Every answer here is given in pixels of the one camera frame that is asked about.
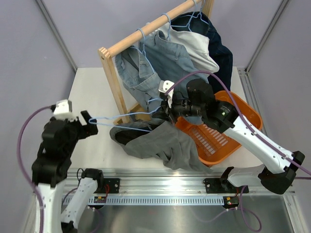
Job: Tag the white garment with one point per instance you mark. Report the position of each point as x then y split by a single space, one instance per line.
196 46

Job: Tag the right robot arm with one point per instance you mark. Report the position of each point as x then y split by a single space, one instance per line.
279 165

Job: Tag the blue hanger of white garment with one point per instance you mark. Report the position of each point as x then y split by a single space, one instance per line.
168 26

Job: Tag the blue hanger of jeans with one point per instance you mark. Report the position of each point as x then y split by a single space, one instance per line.
191 21

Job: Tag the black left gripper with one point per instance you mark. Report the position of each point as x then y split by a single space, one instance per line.
87 130

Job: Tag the orange plastic basket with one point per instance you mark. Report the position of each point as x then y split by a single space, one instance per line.
212 146

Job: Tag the wooden clothes rack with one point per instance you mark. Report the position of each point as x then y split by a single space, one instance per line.
107 54

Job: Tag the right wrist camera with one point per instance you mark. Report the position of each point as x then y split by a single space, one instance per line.
166 89

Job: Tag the dark navy jeans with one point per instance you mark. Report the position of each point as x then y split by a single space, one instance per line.
219 53

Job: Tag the grey pleated skirt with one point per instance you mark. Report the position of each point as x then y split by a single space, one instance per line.
161 140

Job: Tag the blue hanger of denim shirt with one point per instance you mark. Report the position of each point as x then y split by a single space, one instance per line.
143 52

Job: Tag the light blue denim shirt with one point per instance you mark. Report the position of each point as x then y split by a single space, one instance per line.
139 78

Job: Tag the light blue denim skirt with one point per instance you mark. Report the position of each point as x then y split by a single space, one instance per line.
170 60

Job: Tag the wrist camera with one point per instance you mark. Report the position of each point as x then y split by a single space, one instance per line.
62 110
166 89

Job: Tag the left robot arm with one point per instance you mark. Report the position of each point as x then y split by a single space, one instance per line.
50 170

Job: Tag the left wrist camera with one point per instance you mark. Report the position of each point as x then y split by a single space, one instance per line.
62 110

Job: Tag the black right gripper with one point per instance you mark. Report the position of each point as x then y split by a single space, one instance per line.
169 112

